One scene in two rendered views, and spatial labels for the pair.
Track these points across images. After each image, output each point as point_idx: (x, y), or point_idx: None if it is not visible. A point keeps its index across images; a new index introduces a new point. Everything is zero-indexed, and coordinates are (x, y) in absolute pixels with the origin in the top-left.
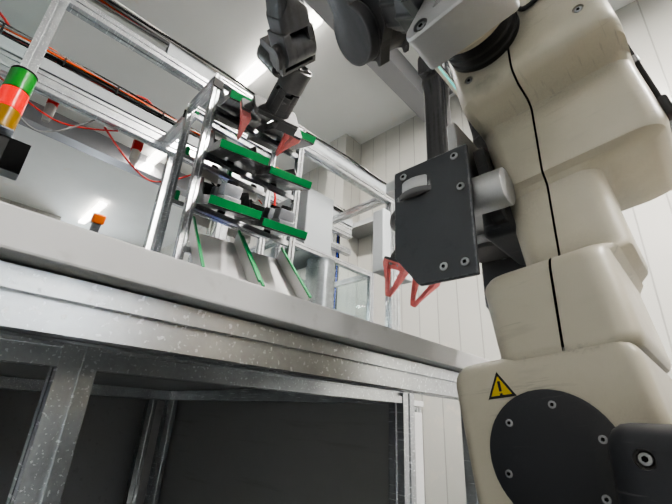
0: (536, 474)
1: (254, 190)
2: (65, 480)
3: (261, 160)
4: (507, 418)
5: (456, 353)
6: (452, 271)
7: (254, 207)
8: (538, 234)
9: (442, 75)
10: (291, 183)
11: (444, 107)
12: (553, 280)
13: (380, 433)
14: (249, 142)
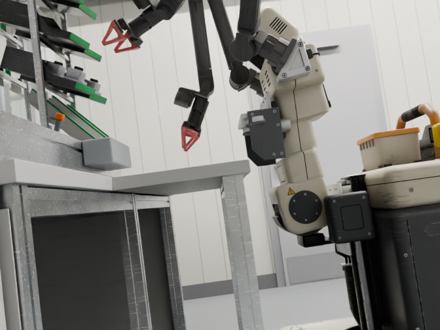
0: (301, 211)
1: (18, 42)
2: (143, 255)
3: (86, 46)
4: (293, 200)
5: None
6: (277, 156)
7: None
8: (294, 141)
9: None
10: (91, 57)
11: (205, 26)
12: (305, 160)
13: (147, 227)
14: None
